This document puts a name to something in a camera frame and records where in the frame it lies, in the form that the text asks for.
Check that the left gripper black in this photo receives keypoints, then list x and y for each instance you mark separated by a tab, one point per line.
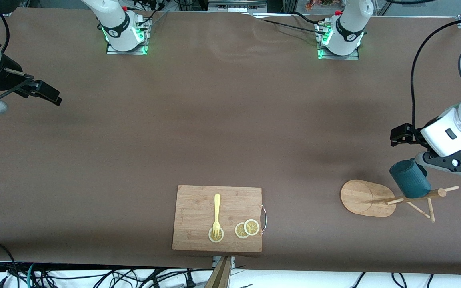
411	137

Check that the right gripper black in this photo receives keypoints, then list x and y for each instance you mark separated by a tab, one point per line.
5	78

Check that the teal cup yellow inside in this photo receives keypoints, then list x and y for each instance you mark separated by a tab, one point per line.
410	180

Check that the wooden cup rack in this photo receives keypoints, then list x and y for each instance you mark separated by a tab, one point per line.
364	198

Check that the brown table cover sheet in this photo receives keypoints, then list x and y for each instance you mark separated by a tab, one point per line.
134	140

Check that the lemon slice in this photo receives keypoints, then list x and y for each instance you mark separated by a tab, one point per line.
238	231
216	240
251	227

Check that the wooden cutting board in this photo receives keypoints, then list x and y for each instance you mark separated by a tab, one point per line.
198	216

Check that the yellow plastic fork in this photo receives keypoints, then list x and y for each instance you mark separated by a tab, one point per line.
217	208

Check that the grey metal device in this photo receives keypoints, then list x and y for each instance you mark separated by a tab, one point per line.
236	6

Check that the brown wooden beam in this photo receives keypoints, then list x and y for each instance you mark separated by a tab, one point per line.
219	278

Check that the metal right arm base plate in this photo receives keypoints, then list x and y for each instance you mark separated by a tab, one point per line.
126	52

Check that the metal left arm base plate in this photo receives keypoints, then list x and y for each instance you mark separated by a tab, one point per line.
338	57

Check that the metal clamp bracket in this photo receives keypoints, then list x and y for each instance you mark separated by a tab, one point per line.
230	262

